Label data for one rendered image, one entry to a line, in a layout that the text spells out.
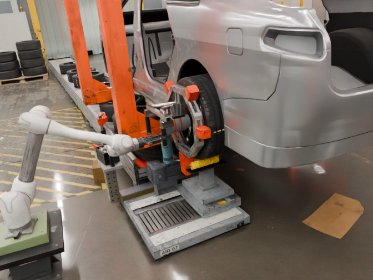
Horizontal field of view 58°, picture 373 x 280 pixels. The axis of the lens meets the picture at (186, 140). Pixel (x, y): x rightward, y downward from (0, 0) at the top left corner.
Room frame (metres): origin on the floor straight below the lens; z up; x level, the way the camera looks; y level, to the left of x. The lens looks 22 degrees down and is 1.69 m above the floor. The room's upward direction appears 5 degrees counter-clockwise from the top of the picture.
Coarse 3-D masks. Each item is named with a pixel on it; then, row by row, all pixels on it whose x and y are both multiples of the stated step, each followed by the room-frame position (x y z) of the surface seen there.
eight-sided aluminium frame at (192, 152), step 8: (176, 88) 2.49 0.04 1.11; (184, 88) 2.46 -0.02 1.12; (168, 96) 2.65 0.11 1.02; (184, 96) 2.37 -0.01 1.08; (192, 104) 2.36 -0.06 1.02; (168, 112) 2.70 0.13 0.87; (192, 112) 2.27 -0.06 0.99; (200, 112) 2.28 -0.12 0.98; (200, 120) 2.26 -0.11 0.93; (176, 144) 2.59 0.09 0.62; (184, 144) 2.57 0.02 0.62; (200, 144) 2.25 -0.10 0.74; (184, 152) 2.45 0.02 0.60; (192, 152) 2.32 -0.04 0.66
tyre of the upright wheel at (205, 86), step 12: (180, 84) 2.62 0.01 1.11; (192, 84) 2.43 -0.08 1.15; (204, 84) 2.41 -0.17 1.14; (204, 96) 2.32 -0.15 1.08; (216, 96) 2.34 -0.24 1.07; (204, 108) 2.28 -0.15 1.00; (216, 108) 2.28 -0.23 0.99; (204, 120) 2.28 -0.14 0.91; (216, 120) 2.25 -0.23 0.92; (180, 132) 2.70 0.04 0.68; (216, 132) 2.25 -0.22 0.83; (204, 144) 2.31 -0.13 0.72; (216, 144) 2.27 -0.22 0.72; (204, 156) 2.33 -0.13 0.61
